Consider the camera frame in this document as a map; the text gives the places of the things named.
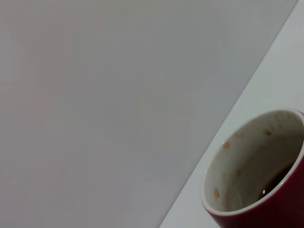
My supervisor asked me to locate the red ceramic cup with coffee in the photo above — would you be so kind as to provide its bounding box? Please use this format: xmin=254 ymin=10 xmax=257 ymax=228
xmin=200 ymin=108 xmax=304 ymax=228

